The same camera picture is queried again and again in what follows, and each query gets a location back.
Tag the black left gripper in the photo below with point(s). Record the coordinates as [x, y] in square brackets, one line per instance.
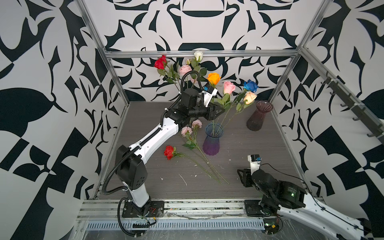
[210, 111]

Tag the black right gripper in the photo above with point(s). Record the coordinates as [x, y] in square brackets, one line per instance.
[245, 176]

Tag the orange rose stem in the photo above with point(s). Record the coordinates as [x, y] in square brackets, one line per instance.
[213, 79]

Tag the clear glass vase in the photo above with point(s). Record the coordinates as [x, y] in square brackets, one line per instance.
[183, 93]

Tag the purple blue glass vase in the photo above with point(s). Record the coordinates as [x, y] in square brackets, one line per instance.
[211, 145]

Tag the small pink carnation stem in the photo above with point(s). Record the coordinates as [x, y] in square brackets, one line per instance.
[190, 133]

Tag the peach rose stem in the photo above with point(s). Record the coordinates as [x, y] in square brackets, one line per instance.
[243, 100]

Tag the smoky pink glass vase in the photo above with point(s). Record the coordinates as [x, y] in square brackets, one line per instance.
[255, 122]

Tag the blue rose stem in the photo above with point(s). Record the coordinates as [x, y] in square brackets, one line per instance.
[249, 85]

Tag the pink peony flower stem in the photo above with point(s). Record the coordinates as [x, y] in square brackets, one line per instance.
[185, 81]

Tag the white rose stem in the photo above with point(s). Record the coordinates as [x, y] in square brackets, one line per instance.
[196, 65]

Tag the red rose stem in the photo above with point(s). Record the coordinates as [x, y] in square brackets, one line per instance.
[167, 70]

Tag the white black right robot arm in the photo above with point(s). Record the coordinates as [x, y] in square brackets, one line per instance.
[282, 198]

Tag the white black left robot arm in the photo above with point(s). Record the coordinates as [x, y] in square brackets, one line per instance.
[131, 162]

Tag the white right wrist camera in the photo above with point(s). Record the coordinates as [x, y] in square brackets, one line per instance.
[255, 162]

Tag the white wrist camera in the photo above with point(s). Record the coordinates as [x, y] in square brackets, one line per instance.
[207, 95]
[255, 162]

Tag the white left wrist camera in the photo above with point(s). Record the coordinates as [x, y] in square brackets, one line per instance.
[207, 95]

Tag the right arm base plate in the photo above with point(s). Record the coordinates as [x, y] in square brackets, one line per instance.
[261, 208]

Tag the white slotted cable duct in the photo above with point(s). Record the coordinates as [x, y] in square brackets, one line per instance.
[185, 224]

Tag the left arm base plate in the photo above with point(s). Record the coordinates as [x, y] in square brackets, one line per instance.
[150, 209]

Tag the black wall hook rack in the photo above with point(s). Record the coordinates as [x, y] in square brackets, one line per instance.
[350, 102]

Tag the aluminium front rail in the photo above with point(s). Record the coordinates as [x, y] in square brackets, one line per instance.
[190, 208]

